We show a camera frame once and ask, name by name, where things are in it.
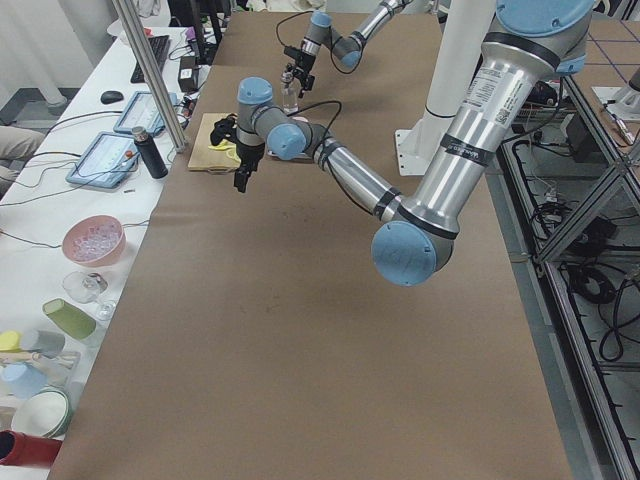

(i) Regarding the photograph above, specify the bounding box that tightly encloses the aluminium frame post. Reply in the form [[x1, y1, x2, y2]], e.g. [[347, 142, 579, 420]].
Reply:
[[112, 0, 187, 153]]

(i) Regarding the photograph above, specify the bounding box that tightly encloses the black computer mouse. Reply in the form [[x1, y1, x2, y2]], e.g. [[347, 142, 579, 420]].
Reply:
[[100, 90, 124, 105]]

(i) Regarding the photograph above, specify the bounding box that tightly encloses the blue tablet far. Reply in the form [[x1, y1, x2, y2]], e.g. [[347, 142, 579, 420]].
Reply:
[[113, 91, 164, 136]]

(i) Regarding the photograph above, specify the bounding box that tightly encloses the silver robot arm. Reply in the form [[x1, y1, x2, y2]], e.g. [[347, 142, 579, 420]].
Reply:
[[276, 0, 412, 98], [234, 1, 593, 286]]

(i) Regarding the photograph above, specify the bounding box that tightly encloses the yellow plastic cup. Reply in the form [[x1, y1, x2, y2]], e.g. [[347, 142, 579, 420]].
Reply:
[[0, 330, 22, 353]]

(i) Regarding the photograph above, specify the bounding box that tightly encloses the silver kitchen scale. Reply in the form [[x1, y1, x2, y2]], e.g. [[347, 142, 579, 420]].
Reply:
[[267, 149, 311, 162]]

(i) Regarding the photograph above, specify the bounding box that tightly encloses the black keyboard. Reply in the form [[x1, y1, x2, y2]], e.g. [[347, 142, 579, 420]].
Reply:
[[130, 34, 172, 85]]

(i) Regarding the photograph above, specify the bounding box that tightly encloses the yellow lemon slice lower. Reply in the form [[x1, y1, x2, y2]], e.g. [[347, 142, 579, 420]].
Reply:
[[226, 149, 240, 162]]

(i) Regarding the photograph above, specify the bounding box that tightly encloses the blue plastic cup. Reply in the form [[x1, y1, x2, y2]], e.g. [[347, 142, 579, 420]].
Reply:
[[1, 362, 48, 399]]

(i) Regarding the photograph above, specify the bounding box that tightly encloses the red cylinder container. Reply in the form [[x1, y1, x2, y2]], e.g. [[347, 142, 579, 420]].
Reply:
[[1, 430, 63, 468]]

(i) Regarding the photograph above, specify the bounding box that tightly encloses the black power adapter box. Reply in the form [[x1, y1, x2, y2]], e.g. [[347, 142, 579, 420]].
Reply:
[[178, 55, 200, 93]]

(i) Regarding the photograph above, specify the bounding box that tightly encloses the black water bottle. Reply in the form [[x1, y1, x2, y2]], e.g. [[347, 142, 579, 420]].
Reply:
[[131, 126, 168, 179]]

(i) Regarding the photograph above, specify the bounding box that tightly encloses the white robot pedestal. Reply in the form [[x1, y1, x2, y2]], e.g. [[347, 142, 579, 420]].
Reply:
[[396, 0, 496, 176]]

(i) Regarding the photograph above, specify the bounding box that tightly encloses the wooden cutting board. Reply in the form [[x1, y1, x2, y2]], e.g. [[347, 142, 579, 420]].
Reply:
[[187, 112, 241, 174]]

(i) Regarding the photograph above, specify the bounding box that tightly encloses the pink bowl with ice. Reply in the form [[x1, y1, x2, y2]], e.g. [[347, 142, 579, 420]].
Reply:
[[62, 215, 126, 267]]

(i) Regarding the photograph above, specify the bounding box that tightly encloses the grey plastic cup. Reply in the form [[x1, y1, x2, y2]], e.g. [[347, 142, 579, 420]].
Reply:
[[19, 329, 66, 357]]

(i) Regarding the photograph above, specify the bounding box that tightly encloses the blue tablet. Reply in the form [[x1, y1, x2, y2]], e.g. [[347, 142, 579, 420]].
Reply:
[[65, 132, 139, 190], [113, 91, 164, 136]]

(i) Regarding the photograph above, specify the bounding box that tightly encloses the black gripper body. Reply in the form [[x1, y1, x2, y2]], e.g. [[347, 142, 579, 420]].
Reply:
[[283, 45, 315, 79], [209, 113, 242, 172]]

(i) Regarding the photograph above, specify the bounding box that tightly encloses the white green bowl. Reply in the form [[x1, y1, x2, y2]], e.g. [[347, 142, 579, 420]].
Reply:
[[11, 388, 73, 438]]

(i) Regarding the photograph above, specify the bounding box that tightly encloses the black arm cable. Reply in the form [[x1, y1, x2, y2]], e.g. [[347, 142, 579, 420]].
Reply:
[[294, 99, 361, 206]]

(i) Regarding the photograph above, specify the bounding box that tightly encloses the clear glass sauce bottle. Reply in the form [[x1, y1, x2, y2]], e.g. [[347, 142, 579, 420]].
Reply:
[[280, 71, 299, 114]]

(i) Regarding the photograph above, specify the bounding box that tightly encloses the blue tablet near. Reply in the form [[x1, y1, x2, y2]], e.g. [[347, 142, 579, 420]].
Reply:
[[65, 132, 139, 190]]

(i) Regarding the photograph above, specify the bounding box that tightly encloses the green plastic cup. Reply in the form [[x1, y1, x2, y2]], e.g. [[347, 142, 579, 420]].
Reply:
[[42, 298, 96, 341]]

